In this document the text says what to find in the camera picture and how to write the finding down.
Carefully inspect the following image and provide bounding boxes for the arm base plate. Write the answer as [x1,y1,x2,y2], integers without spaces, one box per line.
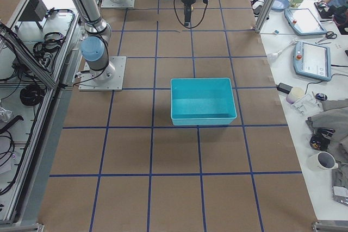
[101,0,135,9]
[78,56,127,91]

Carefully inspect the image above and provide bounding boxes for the black patterned mug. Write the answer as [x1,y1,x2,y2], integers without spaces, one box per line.
[309,128,335,151]

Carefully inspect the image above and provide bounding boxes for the far teach pendant tablet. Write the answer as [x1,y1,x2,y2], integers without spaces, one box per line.
[284,8,327,36]

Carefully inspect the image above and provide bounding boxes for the coiled black cable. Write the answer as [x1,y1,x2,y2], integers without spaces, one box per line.
[20,83,44,107]

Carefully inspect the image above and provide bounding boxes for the teach pendant tablet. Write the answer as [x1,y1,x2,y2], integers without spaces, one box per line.
[293,41,332,81]
[284,8,327,36]

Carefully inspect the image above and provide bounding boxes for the grey cloth pile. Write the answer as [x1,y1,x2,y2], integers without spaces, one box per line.
[306,99,347,188]

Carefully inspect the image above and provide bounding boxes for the teal plastic storage bin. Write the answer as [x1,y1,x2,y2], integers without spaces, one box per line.
[171,78,237,126]

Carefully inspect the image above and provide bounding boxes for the blue plate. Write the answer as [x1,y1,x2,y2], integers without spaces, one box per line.
[271,0,289,11]

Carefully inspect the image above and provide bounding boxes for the grey control box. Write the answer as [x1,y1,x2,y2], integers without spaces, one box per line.
[18,0,48,29]

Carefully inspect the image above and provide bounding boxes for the black power adapter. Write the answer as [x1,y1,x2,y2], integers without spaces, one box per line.
[276,83,293,94]

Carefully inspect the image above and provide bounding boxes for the lavender cup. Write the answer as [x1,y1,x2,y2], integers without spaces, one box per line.
[286,87,305,104]

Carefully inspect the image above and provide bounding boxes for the black scissors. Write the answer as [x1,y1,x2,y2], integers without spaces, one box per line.
[316,31,337,44]

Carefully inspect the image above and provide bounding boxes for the near teach pendant tablet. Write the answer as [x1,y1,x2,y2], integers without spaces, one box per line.
[293,41,332,81]

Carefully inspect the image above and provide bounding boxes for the white mug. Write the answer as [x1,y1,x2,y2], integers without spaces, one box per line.
[307,152,338,171]

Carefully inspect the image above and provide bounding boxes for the aluminium frame post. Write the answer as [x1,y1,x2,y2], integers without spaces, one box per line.
[254,0,289,34]

